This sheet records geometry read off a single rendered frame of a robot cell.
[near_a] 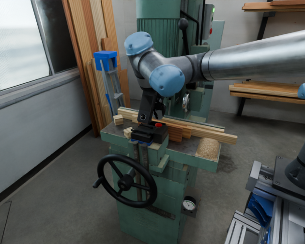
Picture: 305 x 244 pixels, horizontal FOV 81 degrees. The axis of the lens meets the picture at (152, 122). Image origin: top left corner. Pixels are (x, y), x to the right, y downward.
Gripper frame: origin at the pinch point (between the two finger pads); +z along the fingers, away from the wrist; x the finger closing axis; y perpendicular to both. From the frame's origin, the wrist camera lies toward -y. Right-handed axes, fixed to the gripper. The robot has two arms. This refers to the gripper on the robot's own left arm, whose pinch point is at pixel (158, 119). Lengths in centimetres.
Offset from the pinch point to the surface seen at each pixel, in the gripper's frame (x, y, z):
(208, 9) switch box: -8, 59, -13
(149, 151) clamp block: 0.1, -12.7, 5.5
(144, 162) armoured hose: 1.6, -16.7, 8.7
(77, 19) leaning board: 133, 110, 19
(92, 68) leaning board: 121, 82, 60
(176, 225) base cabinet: -12, -33, 60
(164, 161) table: -4.8, -12.4, 13.9
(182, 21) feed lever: -6.5, 21.2, -28.6
